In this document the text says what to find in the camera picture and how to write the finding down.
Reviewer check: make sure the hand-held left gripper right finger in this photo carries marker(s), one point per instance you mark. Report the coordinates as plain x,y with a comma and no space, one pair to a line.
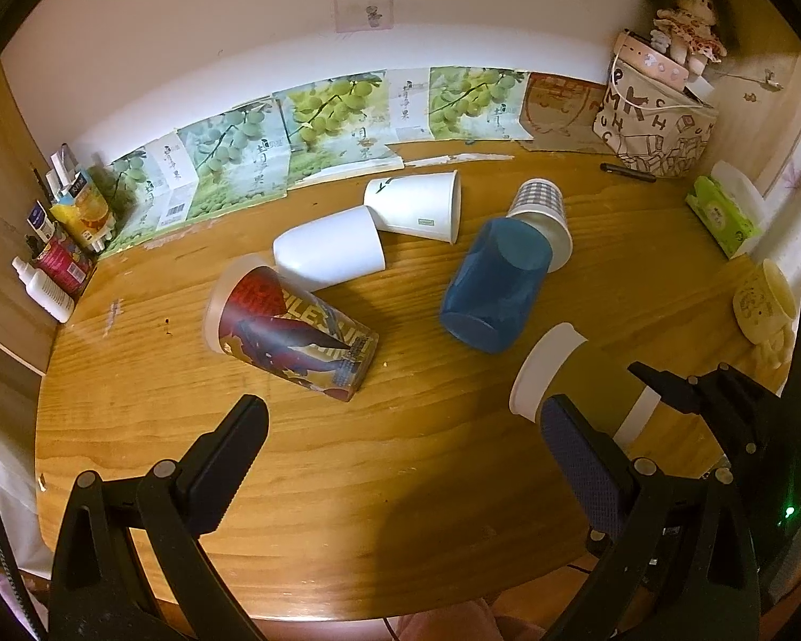
577,461

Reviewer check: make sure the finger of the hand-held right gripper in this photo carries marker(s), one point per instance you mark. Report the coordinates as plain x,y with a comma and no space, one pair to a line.
694,395

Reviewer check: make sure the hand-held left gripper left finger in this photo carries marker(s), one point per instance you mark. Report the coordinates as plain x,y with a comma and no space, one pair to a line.
230,444

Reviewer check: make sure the brown cup with white rim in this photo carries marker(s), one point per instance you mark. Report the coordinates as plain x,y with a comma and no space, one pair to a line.
549,364

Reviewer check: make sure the red and blue printed cup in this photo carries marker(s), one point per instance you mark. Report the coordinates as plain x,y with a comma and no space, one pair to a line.
287,330

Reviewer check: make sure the blue plastic cup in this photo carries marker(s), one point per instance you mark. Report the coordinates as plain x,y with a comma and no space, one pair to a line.
494,284

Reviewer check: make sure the plain white cup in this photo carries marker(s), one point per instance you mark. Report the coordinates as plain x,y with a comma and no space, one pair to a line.
330,250

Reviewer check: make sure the checkered paper cup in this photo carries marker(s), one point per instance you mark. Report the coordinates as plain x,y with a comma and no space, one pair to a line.
540,203

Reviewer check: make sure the white paper cup green mark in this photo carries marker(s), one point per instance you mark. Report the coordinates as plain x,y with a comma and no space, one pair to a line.
417,203

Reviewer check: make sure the cream ceramic mug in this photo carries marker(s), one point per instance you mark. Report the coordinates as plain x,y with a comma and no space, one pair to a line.
761,300

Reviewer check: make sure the green tissue pack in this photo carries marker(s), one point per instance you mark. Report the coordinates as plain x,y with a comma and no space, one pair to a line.
721,213

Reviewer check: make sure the pink cloth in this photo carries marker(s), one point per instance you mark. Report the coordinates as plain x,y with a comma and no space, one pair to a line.
470,622

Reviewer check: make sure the black pen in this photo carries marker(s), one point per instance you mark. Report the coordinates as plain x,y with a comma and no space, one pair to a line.
627,172

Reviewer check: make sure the white spray bottle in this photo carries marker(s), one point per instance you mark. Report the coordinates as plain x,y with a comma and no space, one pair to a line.
43,290

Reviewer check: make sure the red packet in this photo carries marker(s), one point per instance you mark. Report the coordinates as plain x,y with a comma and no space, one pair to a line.
63,264

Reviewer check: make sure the grape print cardboard sheet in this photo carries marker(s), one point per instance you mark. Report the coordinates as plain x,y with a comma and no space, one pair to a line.
230,153
334,123
470,100
143,193

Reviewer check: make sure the letter print canvas bag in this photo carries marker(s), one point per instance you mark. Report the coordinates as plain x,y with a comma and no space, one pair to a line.
661,130

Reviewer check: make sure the yellow carton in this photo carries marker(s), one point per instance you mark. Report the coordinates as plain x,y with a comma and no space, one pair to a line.
83,210

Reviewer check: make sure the blue and white tube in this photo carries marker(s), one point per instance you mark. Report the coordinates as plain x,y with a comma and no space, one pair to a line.
39,220

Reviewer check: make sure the brown cardboard sheet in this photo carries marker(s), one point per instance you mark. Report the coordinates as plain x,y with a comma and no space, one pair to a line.
561,107

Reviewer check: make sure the pink spotted box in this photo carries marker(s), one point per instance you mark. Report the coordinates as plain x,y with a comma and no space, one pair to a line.
651,60

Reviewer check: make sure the dark-haired doll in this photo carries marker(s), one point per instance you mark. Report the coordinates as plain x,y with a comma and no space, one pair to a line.
687,20

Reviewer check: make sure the pink wall sticker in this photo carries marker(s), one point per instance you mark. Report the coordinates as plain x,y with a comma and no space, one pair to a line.
364,6

